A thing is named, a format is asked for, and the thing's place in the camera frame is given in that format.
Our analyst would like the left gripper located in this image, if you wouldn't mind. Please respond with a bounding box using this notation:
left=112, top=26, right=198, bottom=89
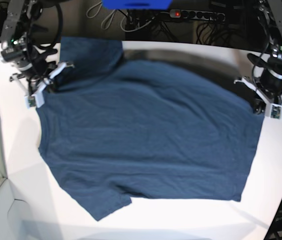
left=252, top=79, right=282, bottom=115

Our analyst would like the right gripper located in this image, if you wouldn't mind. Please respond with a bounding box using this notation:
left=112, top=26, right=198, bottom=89
left=25, top=60, right=56, bottom=88

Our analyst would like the dark blue t-shirt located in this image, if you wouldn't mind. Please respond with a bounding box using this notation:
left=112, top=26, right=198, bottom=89
left=36, top=37, right=264, bottom=221

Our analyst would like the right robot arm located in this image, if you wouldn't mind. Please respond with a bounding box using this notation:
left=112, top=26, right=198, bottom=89
left=0, top=0, right=64, bottom=89

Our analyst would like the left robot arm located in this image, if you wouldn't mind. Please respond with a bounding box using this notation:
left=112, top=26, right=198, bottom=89
left=241, top=0, right=282, bottom=120

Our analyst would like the blue plastic bin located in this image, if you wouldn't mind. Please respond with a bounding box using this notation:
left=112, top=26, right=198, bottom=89
left=102, top=0, right=172, bottom=10

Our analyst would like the black power strip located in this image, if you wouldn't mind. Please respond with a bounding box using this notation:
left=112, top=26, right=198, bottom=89
left=169, top=9, right=226, bottom=22

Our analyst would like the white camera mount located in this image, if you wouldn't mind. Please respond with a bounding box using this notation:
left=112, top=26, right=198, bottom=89
left=233, top=76, right=282, bottom=120
left=9, top=61, right=75, bottom=109

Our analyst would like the white looped cable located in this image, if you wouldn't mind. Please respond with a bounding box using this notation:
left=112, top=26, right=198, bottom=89
left=85, top=0, right=128, bottom=32

